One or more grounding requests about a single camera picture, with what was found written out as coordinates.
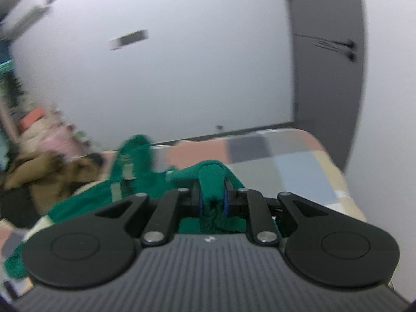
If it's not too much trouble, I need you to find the patchwork bed cover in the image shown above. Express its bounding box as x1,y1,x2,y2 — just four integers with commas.
1,129,365,295

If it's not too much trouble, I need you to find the green sweatshirt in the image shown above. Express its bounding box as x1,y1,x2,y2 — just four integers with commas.
3,134,281,280

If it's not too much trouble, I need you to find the black door handle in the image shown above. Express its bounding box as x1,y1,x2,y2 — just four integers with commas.
313,40,358,62

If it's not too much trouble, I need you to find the grey door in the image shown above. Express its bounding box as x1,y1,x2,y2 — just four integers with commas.
288,0,365,169

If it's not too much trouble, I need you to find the brown garment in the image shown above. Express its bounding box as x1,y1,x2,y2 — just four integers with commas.
2,151,104,216

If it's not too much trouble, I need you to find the grey wall panel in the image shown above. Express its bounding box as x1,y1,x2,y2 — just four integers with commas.
109,30,149,50

